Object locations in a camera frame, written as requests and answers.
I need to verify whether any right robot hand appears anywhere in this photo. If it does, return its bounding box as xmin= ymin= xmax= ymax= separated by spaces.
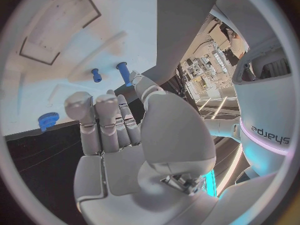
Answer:
xmin=63 ymin=70 xmax=220 ymax=225

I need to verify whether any white task board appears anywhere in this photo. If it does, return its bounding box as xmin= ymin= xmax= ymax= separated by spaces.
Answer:
xmin=0 ymin=0 xmax=158 ymax=139

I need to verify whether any glowing light bar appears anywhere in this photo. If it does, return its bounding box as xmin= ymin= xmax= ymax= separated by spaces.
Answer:
xmin=201 ymin=169 xmax=218 ymax=198

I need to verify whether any blue gear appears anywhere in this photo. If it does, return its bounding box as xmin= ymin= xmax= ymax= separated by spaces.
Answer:
xmin=37 ymin=111 xmax=60 ymax=132

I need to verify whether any long blue peg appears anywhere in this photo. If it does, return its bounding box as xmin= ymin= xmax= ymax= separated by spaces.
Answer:
xmin=116 ymin=61 xmax=134 ymax=88

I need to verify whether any short blue peg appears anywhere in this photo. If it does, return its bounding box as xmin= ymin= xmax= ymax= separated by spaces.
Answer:
xmin=90 ymin=68 xmax=103 ymax=83

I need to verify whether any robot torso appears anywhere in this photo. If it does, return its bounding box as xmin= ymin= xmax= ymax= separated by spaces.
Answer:
xmin=231 ymin=36 xmax=297 ymax=179

